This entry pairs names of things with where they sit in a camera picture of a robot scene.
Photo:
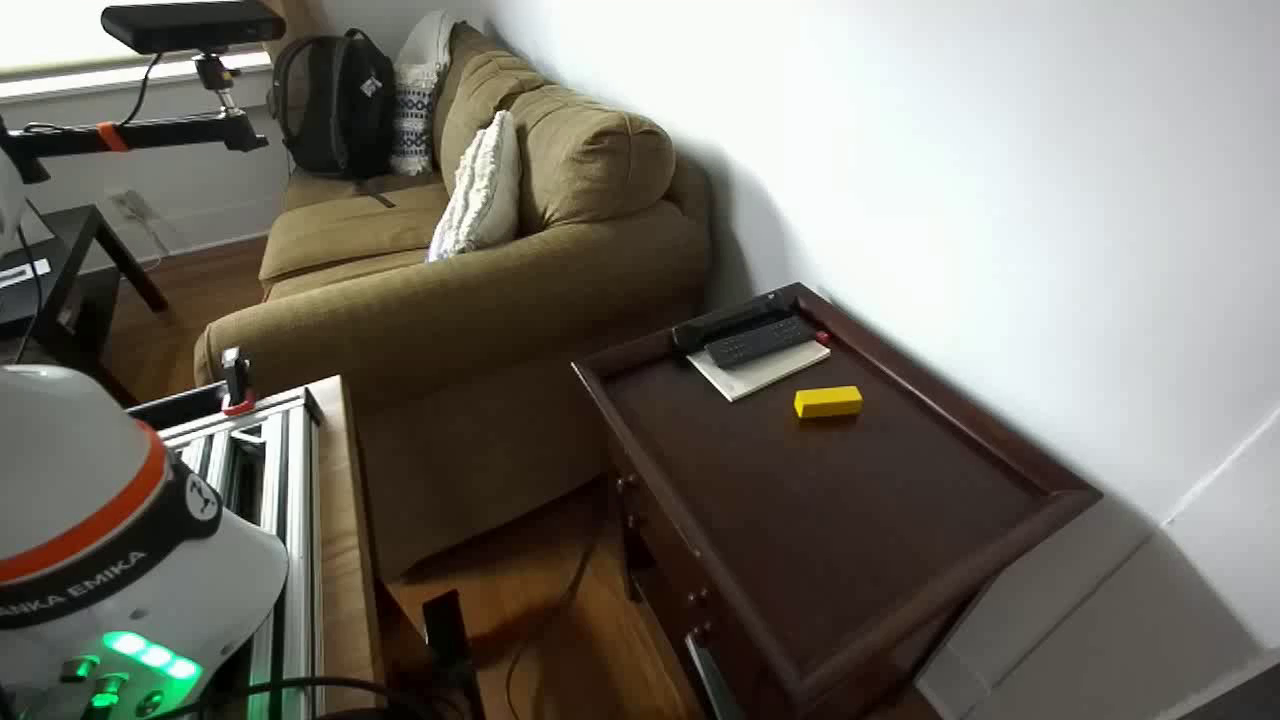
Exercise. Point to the yellow rectangular block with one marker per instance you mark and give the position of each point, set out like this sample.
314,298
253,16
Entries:
831,401

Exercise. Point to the long slim black remote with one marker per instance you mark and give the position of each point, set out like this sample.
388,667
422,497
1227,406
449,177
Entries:
721,326

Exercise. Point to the olive brown fabric sofa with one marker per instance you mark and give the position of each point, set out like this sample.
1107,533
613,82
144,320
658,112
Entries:
534,305

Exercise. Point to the white paper notepad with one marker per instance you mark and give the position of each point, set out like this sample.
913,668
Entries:
775,372

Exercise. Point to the white throw pillow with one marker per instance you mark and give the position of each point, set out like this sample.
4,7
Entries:
482,195

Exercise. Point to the dark wooden side table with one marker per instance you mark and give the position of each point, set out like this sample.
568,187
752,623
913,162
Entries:
824,533

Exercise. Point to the book in table shelf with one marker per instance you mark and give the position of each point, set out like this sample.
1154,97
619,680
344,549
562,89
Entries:
715,680

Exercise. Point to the white patterned cushion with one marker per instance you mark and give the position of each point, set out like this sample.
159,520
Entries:
416,112

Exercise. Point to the wooden board under stand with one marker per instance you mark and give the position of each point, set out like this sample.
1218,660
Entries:
344,533

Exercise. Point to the black backpack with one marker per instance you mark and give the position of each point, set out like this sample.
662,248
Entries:
334,105

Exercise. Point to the black red clamp knob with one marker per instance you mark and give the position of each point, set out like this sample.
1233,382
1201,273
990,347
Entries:
239,382

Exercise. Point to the small black side table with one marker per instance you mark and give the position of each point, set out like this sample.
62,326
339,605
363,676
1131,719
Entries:
75,284

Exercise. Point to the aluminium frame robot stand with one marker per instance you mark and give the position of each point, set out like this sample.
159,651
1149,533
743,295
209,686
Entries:
272,466

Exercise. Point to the black stereo camera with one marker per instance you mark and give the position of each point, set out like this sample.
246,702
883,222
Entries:
192,26

